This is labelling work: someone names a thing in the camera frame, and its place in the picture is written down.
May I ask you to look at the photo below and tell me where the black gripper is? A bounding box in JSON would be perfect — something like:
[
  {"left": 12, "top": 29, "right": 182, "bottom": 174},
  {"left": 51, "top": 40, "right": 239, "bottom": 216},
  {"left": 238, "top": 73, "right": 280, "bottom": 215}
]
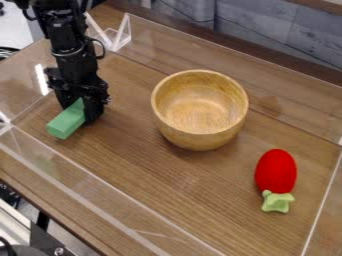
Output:
[{"left": 44, "top": 49, "right": 110, "bottom": 124}]

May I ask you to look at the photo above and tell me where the green foam stick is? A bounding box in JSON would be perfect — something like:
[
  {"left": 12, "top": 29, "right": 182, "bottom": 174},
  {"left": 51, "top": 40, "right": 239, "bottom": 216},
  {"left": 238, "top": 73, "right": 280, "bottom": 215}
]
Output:
[{"left": 46, "top": 98, "right": 86, "bottom": 140}]

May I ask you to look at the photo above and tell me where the brown wooden bowl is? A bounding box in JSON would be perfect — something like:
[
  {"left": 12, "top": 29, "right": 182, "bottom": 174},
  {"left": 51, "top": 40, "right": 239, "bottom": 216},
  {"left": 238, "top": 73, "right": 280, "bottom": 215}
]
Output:
[{"left": 151, "top": 69, "right": 249, "bottom": 151}]

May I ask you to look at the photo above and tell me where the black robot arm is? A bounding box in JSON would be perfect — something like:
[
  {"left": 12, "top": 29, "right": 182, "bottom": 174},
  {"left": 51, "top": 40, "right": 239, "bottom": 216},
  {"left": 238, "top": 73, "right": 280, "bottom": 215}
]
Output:
[{"left": 6, "top": 0, "right": 110, "bottom": 123}]

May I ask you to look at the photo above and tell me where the red plush strawberry toy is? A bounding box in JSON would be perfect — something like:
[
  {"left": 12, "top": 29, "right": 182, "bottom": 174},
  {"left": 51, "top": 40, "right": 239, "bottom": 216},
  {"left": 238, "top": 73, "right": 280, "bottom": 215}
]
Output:
[{"left": 254, "top": 149, "right": 297, "bottom": 213}]

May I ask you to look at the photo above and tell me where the black clamp with cable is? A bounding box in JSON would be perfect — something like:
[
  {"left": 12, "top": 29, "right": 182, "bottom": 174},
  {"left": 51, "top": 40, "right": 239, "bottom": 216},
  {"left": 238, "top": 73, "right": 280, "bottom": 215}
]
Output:
[{"left": 0, "top": 233, "right": 78, "bottom": 256}]

